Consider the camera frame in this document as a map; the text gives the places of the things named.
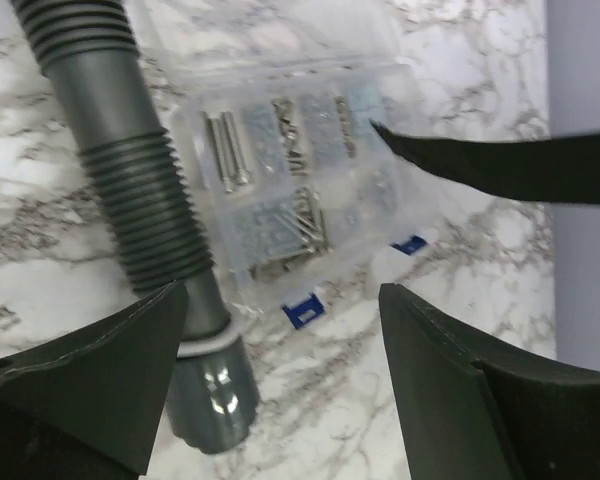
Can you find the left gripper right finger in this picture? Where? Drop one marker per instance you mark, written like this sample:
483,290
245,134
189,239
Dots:
474,407

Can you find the black folding umbrella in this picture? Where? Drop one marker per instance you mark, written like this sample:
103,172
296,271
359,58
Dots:
563,170

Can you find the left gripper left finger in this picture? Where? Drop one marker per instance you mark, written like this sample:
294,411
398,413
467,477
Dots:
87,405

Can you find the clear plastic screw box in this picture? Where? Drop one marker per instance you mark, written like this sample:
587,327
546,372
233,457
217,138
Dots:
293,182

